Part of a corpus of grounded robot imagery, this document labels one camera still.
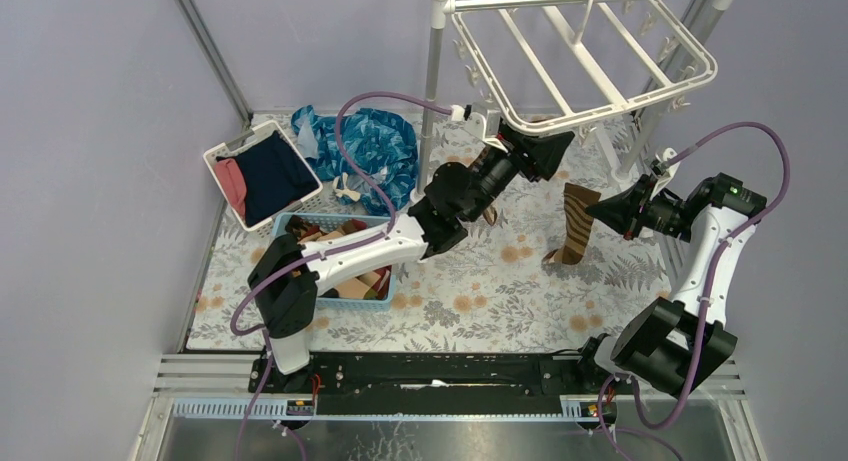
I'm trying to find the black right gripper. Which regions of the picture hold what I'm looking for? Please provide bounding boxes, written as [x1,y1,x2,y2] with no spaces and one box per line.
[584,173,691,243]

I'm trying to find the brown striped sock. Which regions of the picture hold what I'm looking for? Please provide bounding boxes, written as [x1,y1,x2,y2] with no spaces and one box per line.
[543,183,601,265]
[480,147,520,226]

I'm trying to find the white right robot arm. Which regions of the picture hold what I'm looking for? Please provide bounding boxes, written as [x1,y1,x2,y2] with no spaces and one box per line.
[573,173,766,397]

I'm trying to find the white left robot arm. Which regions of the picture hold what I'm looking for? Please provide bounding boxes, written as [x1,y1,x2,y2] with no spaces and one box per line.
[248,122,575,392]

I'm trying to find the white clip drying hanger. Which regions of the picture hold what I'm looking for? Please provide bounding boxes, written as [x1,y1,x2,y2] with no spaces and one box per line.
[431,0,725,137]

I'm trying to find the pile of assorted socks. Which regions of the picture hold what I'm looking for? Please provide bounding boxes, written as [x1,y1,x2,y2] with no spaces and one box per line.
[285,216,391,300]

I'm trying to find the floral patterned table mat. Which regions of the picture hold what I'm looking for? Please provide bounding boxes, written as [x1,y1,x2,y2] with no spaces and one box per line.
[186,112,674,355]

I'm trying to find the blue patterned cloth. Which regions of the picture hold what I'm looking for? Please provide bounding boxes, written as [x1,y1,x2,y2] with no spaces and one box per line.
[291,105,419,216]

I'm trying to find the silver white drying rack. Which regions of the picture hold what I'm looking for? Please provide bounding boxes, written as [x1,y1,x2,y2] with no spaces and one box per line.
[412,0,733,200]

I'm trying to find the white plastic basket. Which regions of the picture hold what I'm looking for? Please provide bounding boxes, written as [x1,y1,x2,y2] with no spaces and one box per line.
[202,120,323,235]

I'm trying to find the dark navy folded garment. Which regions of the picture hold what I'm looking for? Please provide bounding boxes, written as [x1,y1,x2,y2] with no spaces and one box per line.
[216,131,319,227]

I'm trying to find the light blue sock basket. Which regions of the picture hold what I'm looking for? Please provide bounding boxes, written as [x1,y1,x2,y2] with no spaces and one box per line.
[272,212,397,311]

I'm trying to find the pink folded garment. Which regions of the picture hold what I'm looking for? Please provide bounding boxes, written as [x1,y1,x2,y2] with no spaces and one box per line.
[213,158,247,220]

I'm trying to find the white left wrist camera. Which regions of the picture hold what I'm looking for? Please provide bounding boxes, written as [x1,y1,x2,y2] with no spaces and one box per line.
[450,103,507,152]

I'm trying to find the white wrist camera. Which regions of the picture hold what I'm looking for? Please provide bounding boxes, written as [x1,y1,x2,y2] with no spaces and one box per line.
[650,148,678,200]
[450,103,507,152]

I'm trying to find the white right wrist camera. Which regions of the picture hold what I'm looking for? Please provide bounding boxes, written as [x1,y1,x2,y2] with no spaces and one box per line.
[650,148,678,200]

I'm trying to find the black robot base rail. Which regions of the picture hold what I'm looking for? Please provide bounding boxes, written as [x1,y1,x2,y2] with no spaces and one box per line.
[247,350,609,417]

